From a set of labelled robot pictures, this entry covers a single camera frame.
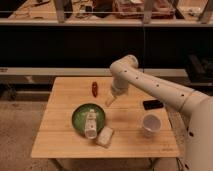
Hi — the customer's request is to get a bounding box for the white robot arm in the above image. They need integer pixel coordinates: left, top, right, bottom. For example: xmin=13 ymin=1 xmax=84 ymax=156
xmin=106 ymin=55 xmax=213 ymax=171

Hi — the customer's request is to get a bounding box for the green plate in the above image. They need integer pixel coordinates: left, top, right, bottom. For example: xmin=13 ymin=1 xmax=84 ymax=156
xmin=72 ymin=103 xmax=106 ymax=136

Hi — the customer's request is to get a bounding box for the white sponge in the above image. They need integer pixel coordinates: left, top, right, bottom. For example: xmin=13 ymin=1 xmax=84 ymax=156
xmin=96 ymin=126 xmax=114 ymax=148

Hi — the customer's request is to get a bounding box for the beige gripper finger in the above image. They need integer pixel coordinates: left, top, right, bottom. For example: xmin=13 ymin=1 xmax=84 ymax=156
xmin=105 ymin=96 xmax=116 ymax=107

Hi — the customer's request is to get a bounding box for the black rectangular device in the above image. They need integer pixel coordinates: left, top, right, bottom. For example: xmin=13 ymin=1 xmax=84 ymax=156
xmin=143 ymin=100 xmax=164 ymax=110

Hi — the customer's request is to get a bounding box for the wooden table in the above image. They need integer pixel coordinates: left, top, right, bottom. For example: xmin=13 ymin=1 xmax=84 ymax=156
xmin=30 ymin=76 xmax=181 ymax=171

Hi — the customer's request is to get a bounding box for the red chili pepper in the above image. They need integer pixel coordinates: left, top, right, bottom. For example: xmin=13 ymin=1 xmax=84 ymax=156
xmin=92 ymin=82 xmax=98 ymax=97

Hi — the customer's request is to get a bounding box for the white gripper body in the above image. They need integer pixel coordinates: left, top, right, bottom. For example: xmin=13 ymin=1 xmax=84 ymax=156
xmin=111 ymin=78 xmax=129 ymax=97

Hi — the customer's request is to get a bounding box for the clear plastic bottle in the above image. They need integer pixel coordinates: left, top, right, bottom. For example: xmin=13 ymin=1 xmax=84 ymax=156
xmin=84 ymin=109 xmax=97 ymax=139

